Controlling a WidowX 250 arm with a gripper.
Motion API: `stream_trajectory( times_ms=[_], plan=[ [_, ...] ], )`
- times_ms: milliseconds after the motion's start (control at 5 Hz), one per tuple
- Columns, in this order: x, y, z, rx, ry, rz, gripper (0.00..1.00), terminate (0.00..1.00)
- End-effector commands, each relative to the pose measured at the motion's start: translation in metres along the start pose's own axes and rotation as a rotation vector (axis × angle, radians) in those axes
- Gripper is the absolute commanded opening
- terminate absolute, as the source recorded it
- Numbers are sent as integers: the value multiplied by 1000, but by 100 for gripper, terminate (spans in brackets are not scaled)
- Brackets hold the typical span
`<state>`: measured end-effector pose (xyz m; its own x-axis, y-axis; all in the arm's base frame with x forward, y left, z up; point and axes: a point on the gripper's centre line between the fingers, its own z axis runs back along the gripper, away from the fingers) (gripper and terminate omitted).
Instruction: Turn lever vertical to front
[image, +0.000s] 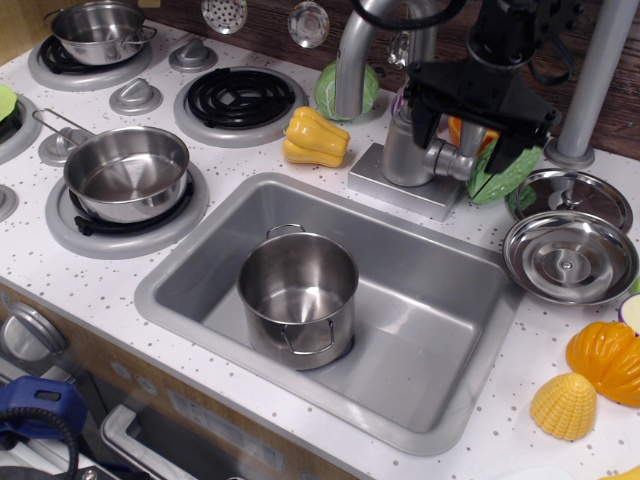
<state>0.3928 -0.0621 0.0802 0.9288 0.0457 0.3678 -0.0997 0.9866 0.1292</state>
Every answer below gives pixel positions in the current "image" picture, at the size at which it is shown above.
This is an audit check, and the burner at left edge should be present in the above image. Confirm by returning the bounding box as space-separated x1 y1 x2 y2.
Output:
0 94 41 164

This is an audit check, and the yellow toy corn piece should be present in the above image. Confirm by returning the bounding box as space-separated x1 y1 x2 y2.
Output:
529 373 597 441

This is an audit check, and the blue clamp with cable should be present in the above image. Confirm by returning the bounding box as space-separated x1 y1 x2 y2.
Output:
1 376 88 479

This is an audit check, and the purple white toy eggplant slice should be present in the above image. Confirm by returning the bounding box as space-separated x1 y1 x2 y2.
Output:
618 294 640 335

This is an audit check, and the green toy leaf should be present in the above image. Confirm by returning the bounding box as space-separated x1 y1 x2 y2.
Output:
0 85 18 122

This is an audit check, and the grey oven dial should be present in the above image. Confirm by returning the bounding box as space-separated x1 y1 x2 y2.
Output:
1 302 67 363

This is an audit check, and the steel two-handled pan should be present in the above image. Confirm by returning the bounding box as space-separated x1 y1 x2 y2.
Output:
45 1 157 66

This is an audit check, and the grey stove knob rear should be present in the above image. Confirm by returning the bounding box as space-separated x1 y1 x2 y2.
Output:
169 38 218 73

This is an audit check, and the grey support pole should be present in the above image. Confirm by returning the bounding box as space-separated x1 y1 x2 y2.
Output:
544 0 639 171

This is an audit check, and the burner under saucepan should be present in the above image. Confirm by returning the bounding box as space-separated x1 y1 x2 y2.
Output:
45 164 209 260

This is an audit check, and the grey stove knob left edge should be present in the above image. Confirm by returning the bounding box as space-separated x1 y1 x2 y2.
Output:
0 185 19 222

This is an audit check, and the purple toy onion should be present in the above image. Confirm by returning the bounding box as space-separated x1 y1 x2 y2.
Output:
390 92 404 116

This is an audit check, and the grey stove knob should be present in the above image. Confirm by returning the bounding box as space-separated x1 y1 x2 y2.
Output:
169 38 218 73
38 127 90 167
109 78 163 116

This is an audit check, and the yellow toy bell pepper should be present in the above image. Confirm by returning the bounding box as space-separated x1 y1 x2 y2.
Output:
281 106 350 168

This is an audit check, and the green toy cabbage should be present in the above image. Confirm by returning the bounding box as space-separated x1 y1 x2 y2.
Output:
314 61 379 121

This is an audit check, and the steel lid with knob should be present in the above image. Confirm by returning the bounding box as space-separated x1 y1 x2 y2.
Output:
506 169 633 233

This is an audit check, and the steel upturned lid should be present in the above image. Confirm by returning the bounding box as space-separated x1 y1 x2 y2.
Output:
502 211 639 305

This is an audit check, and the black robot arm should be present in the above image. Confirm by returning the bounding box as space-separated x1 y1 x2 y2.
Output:
408 1 583 174

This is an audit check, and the toy orange slice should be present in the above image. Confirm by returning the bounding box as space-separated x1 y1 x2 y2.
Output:
447 116 499 154

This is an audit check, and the grey toy sink basin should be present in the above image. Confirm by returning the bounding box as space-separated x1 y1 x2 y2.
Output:
135 173 523 456

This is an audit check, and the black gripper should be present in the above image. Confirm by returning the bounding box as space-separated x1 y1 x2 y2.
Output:
405 44 561 174

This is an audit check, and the steel saucepan with handle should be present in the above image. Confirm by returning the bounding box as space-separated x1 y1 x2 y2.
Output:
63 126 190 224

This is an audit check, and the hanging steel ladle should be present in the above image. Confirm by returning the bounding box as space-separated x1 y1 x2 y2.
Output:
287 1 330 49

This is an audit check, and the hanging perforated steel skimmer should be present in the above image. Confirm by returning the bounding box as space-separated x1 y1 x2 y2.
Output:
201 0 248 35

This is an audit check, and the grey stove knob front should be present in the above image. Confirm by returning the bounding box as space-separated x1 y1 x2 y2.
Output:
38 127 90 167

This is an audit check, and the black coil burner centre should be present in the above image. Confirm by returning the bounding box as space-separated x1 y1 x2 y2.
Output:
173 67 308 148

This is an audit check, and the steel pot in sink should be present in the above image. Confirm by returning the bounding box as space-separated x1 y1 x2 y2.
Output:
236 224 359 371

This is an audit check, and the silver faucet lever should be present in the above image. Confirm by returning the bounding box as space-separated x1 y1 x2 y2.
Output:
424 121 486 181

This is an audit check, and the grey stove knob middle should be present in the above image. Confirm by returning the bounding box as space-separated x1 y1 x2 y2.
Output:
109 78 163 116

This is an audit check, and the burner under two-handled pan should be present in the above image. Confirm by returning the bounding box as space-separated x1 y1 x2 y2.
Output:
28 35 152 92

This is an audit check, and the green toy bitter gourd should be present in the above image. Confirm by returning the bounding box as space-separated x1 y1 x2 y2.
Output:
466 139 542 205

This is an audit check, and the orange toy pumpkin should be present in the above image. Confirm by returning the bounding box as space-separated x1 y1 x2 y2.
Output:
565 321 639 408

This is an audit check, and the oven door handle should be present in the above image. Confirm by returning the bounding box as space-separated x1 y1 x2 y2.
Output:
100 404 206 479

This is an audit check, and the silver toy faucet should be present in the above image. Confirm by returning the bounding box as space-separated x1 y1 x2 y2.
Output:
334 12 464 221

